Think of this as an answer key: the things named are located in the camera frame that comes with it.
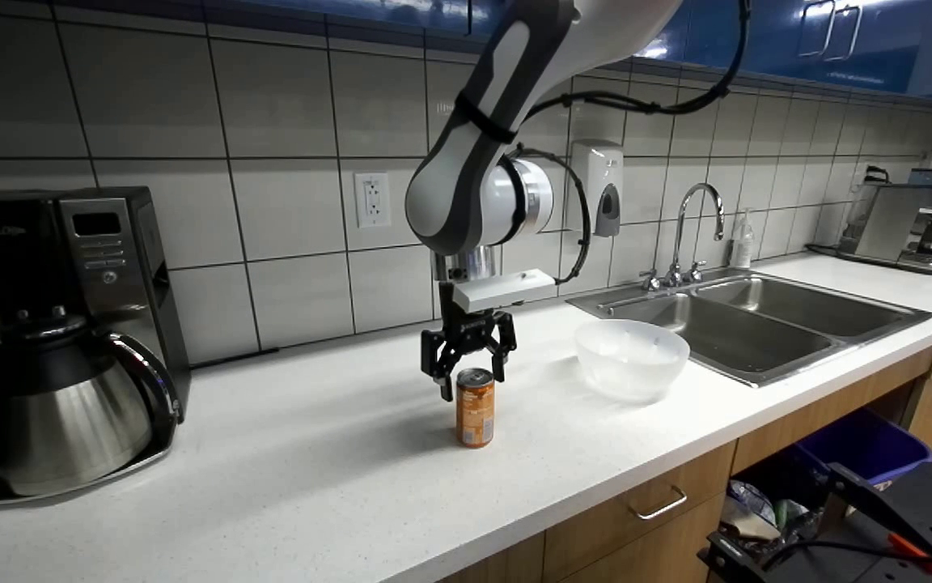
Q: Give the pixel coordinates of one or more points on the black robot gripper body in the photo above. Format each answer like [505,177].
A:
[468,329]

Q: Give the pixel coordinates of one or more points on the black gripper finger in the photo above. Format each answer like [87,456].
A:
[440,378]
[499,356]

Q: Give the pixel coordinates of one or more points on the orange soda can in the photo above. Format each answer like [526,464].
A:
[477,417]

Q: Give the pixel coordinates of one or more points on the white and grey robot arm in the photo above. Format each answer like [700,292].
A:
[499,116]

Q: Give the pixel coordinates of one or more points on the translucent white plastic bowl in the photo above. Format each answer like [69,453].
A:
[629,356]

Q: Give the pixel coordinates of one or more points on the wooden drawer front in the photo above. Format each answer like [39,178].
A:
[617,537]

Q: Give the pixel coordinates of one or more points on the chrome gooseneck faucet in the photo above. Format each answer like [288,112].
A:
[684,230]

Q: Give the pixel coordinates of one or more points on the small clear soap bottle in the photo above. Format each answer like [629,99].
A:
[742,246]

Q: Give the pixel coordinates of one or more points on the stainless steel double sink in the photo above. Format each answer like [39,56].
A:
[769,324]

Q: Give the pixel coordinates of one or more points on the black drip coffee maker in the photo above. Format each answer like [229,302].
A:
[111,252]

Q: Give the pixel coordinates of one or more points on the blue plastic bin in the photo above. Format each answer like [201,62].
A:
[867,448]

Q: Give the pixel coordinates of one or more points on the stainless steel coffee carafe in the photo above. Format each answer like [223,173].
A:
[66,417]

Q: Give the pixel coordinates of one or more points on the silver espresso machine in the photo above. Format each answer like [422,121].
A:
[898,229]

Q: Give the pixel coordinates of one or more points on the black robot cart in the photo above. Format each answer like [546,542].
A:
[922,505]

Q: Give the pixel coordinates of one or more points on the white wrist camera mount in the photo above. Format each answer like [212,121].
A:
[504,289]

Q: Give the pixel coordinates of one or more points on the white wall power outlet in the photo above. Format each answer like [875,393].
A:
[375,201]

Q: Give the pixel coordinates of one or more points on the white wall soap dispenser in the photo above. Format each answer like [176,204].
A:
[603,188]

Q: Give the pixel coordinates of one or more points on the glossy blue wall cabinets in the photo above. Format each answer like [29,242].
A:
[810,35]

